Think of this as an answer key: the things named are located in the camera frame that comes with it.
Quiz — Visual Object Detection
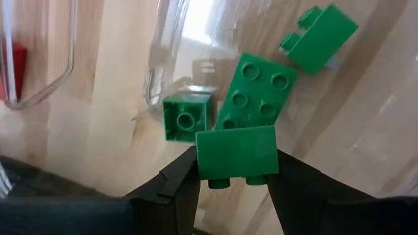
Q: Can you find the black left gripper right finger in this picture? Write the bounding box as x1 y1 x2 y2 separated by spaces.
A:
267 149 418 235

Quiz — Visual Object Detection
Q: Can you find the clear plastic tray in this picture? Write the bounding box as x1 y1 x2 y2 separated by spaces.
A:
0 0 418 235

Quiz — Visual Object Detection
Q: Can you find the green square toy brick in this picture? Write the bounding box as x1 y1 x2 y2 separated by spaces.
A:
278 3 360 76
161 93 212 144
195 125 280 191

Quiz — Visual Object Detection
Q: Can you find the red rectangular block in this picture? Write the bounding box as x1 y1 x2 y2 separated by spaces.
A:
0 42 28 102

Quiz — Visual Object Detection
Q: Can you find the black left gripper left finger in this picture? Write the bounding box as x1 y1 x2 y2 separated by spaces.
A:
0 146 201 235

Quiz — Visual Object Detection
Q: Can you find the green long toy brick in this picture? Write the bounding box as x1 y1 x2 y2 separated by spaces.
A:
214 52 299 132

